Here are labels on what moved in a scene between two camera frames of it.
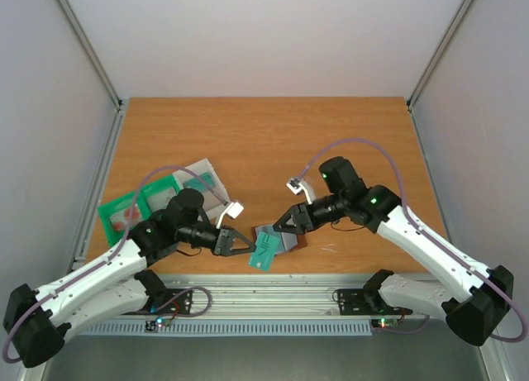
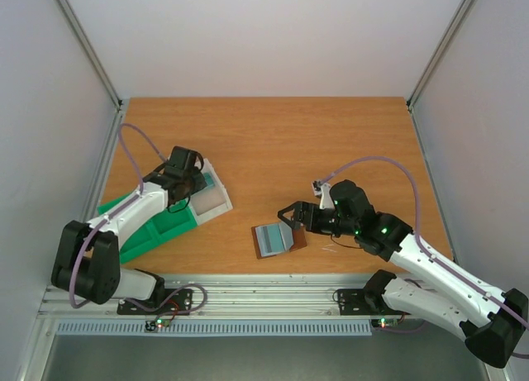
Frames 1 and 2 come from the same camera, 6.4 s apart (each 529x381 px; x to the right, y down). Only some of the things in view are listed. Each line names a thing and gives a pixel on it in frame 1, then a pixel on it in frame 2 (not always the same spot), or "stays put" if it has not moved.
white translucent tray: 202,176 stays put
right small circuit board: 380,323 stays put
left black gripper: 225,241 → 200,178
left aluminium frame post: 88,44 stays put
